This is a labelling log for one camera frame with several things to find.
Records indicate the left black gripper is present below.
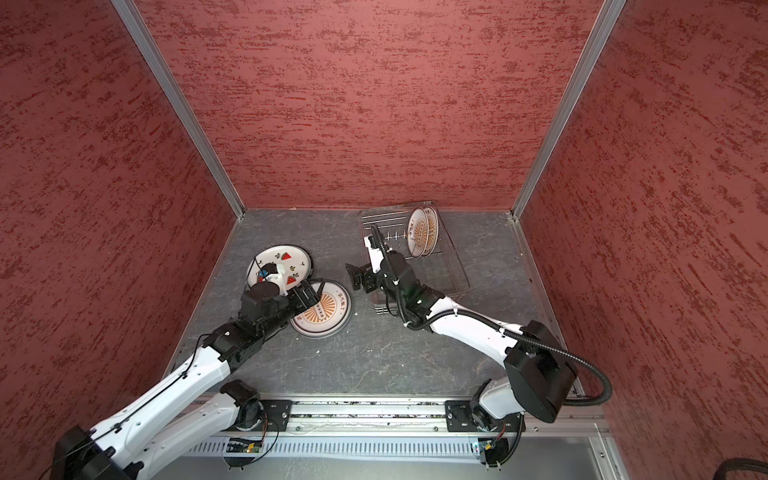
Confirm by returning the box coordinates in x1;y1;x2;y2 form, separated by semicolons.
259;279;326;339

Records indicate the white watermelon pattern plate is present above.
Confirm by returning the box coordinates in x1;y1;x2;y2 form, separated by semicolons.
246;245;313;296

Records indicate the brown patterned plate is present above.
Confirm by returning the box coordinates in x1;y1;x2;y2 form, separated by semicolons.
290;280;352;338

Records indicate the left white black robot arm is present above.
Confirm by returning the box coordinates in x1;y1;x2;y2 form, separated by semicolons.
49;280;326;479

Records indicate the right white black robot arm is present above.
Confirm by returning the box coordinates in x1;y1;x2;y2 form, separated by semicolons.
346;250;578;427

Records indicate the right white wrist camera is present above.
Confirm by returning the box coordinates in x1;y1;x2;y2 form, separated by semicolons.
364;234;386;274

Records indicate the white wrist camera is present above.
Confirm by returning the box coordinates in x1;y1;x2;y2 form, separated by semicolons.
364;234;386;274
256;262;287;290

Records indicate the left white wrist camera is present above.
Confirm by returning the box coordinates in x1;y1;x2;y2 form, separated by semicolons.
256;262;287;290

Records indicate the wire dish rack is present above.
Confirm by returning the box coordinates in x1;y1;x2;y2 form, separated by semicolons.
359;201;470;299

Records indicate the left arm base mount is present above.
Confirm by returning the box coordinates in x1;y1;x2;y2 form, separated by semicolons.
224;399;293;433

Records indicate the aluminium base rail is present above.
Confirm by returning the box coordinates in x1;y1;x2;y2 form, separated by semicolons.
179;394;610;438

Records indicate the white perforated cable duct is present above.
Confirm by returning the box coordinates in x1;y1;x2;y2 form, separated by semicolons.
186;436;480;462

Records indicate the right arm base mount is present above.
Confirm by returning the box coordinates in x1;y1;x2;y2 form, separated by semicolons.
444;400;526;434

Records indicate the left black thin cable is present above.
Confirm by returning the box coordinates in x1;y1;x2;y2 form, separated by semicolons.
35;257;283;480

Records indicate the left aluminium corner post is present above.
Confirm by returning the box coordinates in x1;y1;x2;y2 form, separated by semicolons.
111;0;247;222

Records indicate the aluminium corner post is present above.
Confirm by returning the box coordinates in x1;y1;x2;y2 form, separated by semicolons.
511;0;626;221
111;0;247;222

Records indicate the right aluminium corner post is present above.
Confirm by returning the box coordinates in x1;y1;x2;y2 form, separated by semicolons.
511;0;626;221

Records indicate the black hose bottom corner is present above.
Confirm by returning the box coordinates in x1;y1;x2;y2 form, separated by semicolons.
712;457;768;480

